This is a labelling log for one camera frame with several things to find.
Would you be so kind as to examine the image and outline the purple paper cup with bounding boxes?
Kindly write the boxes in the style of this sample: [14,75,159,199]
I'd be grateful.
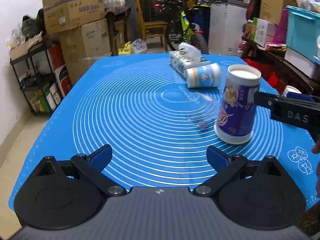
[214,64,261,145]

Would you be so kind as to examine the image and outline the white landscape paper cup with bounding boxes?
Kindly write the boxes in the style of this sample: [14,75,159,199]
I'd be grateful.
[282,85,301,97]

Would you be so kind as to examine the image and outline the clear plastic cup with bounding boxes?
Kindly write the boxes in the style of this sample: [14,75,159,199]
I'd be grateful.
[185,92,221,131]

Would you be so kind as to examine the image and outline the blue white paper cup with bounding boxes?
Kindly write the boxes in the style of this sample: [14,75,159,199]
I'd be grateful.
[186,63,221,88]

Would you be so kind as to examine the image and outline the green white product box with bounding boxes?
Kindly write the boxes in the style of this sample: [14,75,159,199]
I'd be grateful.
[250,17,278,48]

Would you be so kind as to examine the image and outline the teal plastic storage bin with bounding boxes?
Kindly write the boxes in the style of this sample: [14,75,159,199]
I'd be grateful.
[286,5,320,61]

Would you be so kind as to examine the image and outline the blue silicone mat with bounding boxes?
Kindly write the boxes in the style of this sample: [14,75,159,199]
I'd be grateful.
[8,54,319,207]

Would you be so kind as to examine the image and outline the tissue pack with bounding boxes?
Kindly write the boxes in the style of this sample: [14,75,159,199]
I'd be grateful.
[169,42,210,79]

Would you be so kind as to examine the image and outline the white freezer cabinet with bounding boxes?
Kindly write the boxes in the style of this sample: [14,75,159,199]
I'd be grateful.
[208,0,248,56]

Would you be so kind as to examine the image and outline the black green bicycle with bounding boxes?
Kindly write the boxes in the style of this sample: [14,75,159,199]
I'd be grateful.
[154,0,209,54]

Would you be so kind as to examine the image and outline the black metal shelf rack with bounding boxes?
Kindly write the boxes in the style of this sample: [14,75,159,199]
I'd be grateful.
[10,41,62,116]

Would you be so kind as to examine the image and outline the lower cardboard box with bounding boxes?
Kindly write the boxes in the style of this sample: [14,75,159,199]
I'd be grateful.
[59,19,112,85]

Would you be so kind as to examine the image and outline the yellow oil jug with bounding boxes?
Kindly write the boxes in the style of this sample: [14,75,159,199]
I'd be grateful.
[118,42,133,56]

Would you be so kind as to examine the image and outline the wooden chair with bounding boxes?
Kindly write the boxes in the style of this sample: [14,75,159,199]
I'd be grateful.
[135,0,168,52]

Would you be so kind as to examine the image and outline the dark wooden side table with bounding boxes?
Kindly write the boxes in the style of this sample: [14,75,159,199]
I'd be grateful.
[105,6,131,56]

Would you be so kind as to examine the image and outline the top printed cardboard box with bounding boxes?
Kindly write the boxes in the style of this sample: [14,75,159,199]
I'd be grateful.
[42,0,105,35]

